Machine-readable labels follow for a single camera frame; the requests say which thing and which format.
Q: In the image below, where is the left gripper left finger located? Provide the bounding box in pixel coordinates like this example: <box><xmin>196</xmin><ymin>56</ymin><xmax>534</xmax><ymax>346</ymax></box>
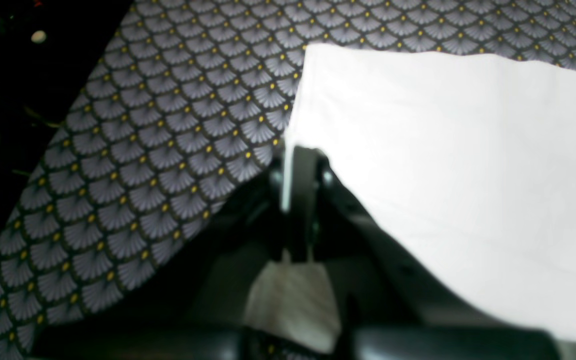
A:
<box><xmin>268</xmin><ymin>147</ymin><xmax>314</xmax><ymax>264</ymax></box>

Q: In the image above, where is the white printed T-shirt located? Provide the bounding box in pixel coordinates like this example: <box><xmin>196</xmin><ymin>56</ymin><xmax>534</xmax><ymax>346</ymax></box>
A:
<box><xmin>242</xmin><ymin>42</ymin><xmax>576</xmax><ymax>356</ymax></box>

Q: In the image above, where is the patterned grey tablecloth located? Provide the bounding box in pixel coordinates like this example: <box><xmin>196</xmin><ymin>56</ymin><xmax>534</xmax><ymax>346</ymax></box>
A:
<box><xmin>0</xmin><ymin>0</ymin><xmax>576</xmax><ymax>360</ymax></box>

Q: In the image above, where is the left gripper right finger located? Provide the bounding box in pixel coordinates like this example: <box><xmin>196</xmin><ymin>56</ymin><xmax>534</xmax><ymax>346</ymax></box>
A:
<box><xmin>308</xmin><ymin>150</ymin><xmax>499</xmax><ymax>328</ymax></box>

